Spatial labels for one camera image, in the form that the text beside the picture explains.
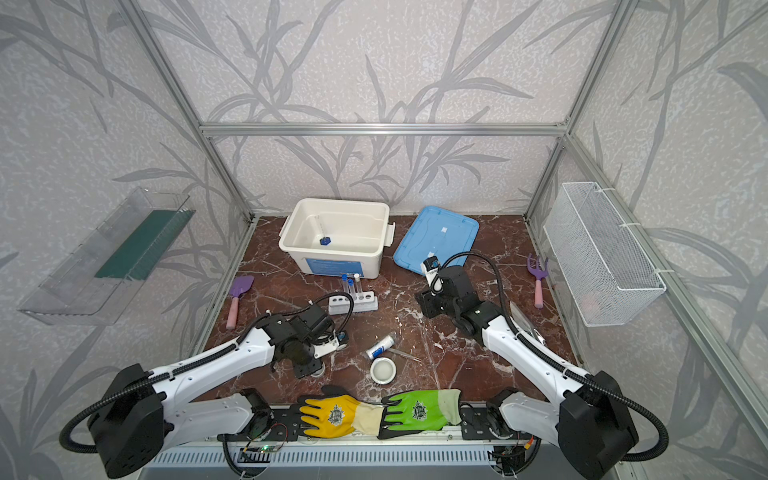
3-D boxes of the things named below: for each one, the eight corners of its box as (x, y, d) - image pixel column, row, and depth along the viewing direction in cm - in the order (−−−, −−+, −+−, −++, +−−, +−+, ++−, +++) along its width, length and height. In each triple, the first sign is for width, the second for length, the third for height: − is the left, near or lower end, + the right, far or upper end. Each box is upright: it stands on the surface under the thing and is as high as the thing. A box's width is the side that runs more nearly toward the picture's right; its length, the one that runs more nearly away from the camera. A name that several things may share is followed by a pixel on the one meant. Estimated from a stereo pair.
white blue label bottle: (370, 360, 86) (369, 357, 84) (366, 353, 87) (365, 350, 85) (395, 343, 89) (394, 340, 87) (391, 337, 90) (390, 334, 88)
